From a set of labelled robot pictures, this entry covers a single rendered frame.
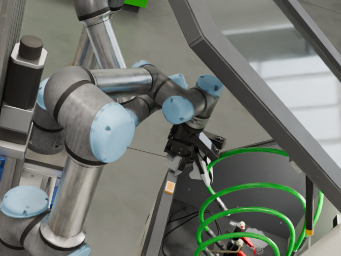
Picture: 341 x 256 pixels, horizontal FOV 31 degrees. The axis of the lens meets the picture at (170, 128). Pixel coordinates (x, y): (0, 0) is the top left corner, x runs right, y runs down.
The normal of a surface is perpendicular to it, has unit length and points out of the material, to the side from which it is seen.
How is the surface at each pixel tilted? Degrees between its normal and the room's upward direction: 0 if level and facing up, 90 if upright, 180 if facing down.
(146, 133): 0
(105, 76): 29
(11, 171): 90
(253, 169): 90
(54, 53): 0
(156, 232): 0
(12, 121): 90
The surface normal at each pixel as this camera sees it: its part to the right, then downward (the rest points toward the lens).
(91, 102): 0.03, -0.55
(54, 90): -0.48, -0.29
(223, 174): -0.17, 0.57
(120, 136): 0.77, 0.47
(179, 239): 0.30, -0.74
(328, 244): -0.84, -0.51
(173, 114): -0.61, 0.32
